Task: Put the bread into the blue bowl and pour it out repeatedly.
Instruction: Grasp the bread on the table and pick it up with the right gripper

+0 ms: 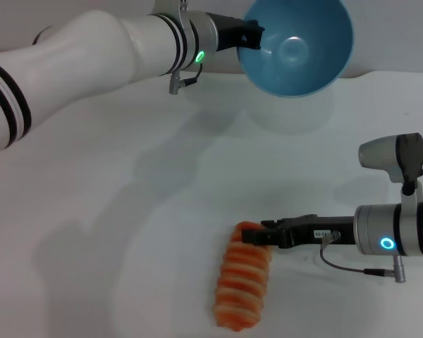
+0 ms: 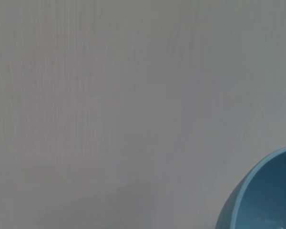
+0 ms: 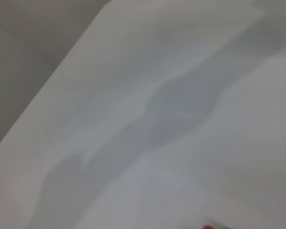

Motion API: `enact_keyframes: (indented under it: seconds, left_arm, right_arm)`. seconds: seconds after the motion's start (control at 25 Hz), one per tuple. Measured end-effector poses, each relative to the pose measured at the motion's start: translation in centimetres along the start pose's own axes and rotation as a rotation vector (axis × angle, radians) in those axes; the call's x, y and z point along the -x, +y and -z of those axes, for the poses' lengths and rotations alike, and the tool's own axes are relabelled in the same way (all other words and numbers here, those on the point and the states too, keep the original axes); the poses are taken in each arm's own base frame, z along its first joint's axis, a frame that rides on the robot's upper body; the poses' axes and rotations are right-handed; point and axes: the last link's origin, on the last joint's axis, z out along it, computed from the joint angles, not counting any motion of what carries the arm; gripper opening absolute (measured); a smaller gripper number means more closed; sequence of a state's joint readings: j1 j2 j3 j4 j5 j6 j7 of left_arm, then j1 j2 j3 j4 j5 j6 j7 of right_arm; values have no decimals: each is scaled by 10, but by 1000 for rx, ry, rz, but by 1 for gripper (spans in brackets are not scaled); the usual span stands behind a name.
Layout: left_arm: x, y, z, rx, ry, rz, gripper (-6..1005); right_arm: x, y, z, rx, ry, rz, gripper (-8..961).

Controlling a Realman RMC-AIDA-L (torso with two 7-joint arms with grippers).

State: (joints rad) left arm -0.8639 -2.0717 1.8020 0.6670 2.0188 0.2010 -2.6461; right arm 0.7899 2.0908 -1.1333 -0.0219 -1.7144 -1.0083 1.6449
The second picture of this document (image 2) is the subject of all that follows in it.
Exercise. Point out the blue bowl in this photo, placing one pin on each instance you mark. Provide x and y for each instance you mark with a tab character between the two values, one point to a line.
267	190

